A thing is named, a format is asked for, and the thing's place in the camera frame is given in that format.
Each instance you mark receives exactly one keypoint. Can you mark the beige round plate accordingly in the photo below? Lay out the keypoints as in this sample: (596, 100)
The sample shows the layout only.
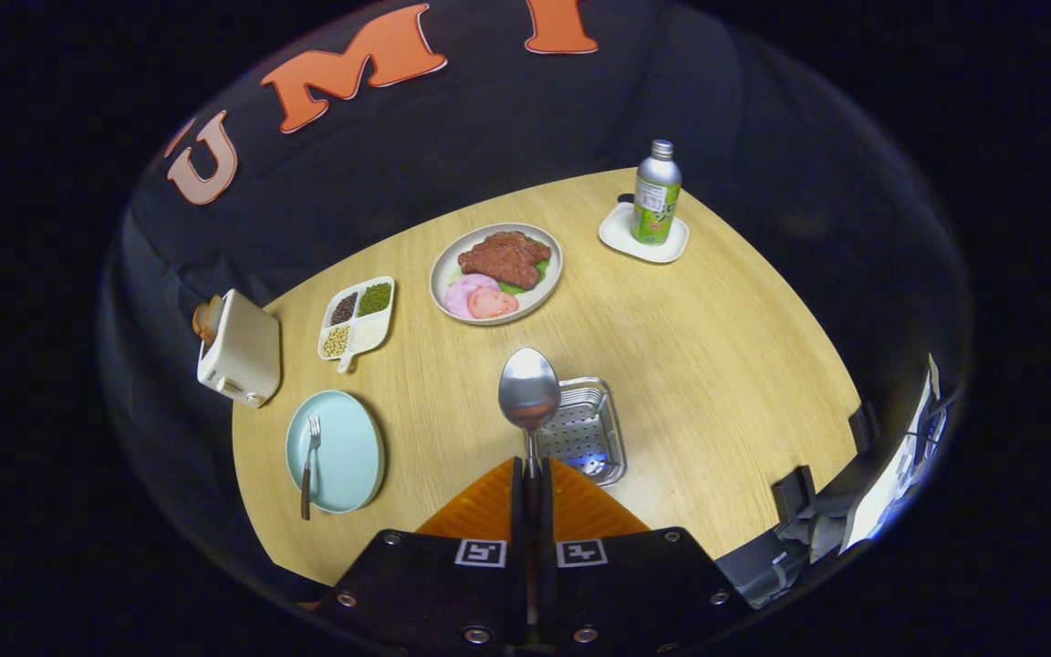
(544, 292)

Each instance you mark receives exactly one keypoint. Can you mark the pale pink ham slice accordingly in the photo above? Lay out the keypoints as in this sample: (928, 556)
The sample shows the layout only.
(457, 294)

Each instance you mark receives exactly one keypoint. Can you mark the reddish pink ham slice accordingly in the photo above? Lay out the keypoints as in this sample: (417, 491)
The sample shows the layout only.
(494, 303)

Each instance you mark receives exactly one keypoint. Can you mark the brown toast slice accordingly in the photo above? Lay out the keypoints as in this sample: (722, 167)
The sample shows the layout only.
(201, 321)
(214, 310)

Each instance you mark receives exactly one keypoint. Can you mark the silver metal spoon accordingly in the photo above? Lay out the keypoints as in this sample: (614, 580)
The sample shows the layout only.
(530, 388)

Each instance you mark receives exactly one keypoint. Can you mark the white rice pile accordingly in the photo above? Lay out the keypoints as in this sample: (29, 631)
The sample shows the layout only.
(370, 333)

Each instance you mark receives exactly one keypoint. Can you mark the dark red beans pile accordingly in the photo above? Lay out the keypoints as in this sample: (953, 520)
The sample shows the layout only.
(344, 308)

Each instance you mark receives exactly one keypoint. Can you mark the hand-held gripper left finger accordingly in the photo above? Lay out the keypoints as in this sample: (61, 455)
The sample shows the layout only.
(519, 520)

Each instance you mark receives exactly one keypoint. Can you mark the yellow soybeans pile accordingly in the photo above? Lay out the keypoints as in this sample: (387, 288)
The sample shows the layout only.
(335, 340)

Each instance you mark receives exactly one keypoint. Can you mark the light blue plate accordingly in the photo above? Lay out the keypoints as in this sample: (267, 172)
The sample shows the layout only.
(348, 447)

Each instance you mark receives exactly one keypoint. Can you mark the green label metal bottle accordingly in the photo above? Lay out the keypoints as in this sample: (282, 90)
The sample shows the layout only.
(656, 196)

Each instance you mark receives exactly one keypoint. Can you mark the brown meat steak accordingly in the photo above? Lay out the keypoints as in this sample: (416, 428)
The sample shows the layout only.
(507, 258)

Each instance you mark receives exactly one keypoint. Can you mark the white square coaster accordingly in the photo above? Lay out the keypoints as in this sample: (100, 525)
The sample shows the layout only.
(617, 233)

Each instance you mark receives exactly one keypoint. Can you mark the green lettuce leaf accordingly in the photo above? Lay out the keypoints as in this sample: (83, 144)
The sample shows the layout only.
(541, 266)

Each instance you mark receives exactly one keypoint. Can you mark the white toaster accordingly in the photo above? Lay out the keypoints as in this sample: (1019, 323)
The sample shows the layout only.
(243, 351)

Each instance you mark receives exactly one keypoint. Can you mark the metal mesh basket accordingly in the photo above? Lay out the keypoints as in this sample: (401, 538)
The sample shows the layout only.
(589, 438)

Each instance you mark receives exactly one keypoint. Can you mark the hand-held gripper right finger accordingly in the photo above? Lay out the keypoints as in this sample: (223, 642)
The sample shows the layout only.
(546, 520)

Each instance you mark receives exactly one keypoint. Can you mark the green mung beans pile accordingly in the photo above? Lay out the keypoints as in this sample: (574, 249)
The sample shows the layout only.
(375, 298)

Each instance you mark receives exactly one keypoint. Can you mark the black table clamp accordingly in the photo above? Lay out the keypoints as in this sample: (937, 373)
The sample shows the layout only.
(792, 493)
(863, 426)

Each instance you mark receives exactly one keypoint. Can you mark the white divided dish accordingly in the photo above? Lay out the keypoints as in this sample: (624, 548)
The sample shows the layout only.
(354, 351)

